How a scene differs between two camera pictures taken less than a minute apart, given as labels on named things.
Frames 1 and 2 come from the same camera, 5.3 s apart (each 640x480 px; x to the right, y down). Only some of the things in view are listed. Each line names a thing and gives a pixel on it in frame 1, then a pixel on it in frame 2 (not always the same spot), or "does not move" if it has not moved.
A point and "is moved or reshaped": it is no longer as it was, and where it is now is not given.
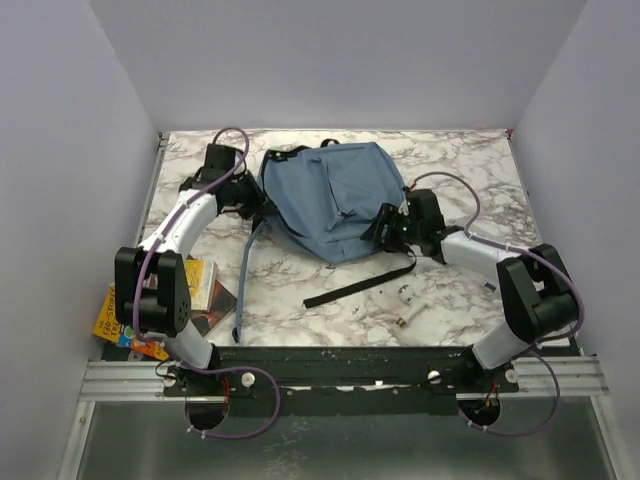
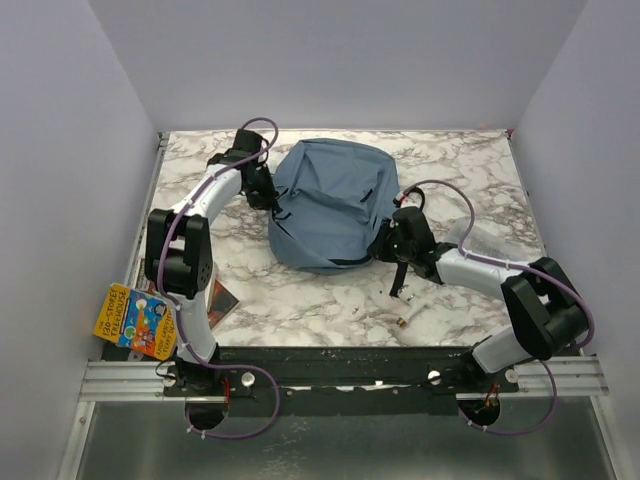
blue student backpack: [325, 196] is moved or reshaped
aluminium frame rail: [124, 381] does not move
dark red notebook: [222, 303] does not move
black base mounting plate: [337, 382] does not move
